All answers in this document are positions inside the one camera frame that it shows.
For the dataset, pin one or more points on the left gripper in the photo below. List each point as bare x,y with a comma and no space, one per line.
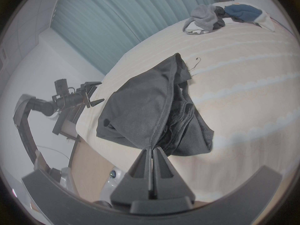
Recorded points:
77,98

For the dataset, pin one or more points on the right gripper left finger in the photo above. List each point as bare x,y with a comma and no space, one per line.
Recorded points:
137,181

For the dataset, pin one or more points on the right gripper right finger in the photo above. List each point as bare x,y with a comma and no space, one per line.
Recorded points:
171,184

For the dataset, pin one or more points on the black T-shirt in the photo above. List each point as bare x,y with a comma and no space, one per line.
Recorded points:
140,102

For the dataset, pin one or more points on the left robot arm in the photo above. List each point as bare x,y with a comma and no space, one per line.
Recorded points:
42,106

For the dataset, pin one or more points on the bed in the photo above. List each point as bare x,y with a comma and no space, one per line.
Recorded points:
234,90

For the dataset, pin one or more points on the pile of clothes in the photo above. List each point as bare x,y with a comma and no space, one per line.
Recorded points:
204,15

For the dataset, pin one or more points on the black chest of drawers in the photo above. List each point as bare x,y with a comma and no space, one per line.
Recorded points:
58,123

